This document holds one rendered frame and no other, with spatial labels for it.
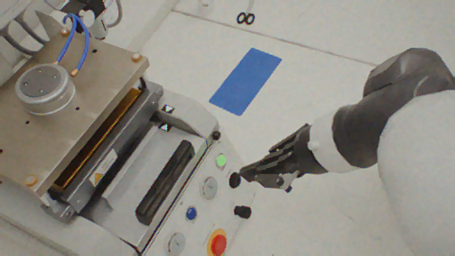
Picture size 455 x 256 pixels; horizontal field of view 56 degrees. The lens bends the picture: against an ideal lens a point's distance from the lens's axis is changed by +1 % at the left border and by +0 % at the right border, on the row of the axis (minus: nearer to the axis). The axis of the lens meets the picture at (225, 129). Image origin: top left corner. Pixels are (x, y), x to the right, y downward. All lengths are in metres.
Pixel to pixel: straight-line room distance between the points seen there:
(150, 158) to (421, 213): 0.55
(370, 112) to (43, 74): 0.46
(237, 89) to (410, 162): 0.85
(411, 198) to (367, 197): 0.68
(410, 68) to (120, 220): 0.48
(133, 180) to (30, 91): 0.22
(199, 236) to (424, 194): 0.58
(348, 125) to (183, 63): 0.73
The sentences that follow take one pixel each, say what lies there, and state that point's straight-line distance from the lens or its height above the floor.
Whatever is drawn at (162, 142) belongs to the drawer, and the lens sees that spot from 0.77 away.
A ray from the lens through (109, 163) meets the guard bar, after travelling 0.70.
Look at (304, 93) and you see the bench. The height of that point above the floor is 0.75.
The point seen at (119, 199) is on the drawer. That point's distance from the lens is 0.73.
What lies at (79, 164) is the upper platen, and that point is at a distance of 0.68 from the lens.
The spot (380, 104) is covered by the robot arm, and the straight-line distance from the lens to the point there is 0.52.
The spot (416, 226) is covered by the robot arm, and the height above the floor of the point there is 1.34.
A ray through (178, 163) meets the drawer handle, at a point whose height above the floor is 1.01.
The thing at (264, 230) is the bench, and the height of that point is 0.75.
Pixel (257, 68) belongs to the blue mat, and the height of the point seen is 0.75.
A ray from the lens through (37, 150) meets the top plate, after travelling 0.65.
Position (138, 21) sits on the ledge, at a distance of 1.29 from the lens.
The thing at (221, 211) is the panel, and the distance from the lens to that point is 0.85.
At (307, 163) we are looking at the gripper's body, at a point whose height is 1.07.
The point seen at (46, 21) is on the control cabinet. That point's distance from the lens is 0.88.
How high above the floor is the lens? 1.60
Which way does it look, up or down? 54 degrees down
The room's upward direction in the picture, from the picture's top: 6 degrees counter-clockwise
